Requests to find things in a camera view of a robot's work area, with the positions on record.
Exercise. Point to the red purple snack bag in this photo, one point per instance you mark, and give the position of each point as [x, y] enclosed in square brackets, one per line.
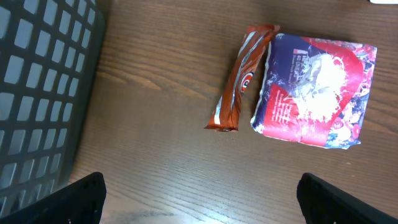
[315, 91]

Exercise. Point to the orange red snack wrapper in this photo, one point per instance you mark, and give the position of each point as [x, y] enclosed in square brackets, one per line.
[225, 116]

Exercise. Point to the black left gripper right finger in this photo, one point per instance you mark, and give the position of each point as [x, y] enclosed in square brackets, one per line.
[322, 203]

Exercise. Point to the grey plastic mesh basket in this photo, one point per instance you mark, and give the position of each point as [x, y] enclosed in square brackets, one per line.
[49, 52]

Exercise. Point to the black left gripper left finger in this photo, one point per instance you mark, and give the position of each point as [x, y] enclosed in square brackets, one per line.
[79, 202]

